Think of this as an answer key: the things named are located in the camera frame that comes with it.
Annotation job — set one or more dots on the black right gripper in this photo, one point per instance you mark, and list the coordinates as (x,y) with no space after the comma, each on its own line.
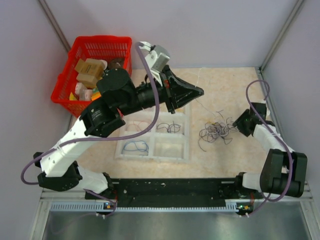
(239,123)

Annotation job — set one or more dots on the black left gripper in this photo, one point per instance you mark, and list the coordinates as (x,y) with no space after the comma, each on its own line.
(176,91)

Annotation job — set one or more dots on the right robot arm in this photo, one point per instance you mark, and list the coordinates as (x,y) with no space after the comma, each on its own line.
(271,179)

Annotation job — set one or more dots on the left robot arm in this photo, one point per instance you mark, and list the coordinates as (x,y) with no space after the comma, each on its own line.
(119,97)

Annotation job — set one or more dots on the white compartment organizer tray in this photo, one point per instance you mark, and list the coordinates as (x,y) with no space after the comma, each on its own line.
(167,141)

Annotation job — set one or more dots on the orange carton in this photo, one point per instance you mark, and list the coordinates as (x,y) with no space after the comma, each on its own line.
(95,94)

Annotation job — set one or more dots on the red plastic basket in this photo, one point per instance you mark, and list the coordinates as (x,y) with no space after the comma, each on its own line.
(104,47)

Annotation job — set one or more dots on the brown cardboard box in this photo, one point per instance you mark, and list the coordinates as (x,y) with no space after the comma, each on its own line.
(90,66)

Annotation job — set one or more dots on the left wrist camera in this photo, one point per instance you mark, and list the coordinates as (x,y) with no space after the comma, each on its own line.
(157,56)

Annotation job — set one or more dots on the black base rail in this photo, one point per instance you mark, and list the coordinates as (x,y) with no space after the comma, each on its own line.
(177,192)

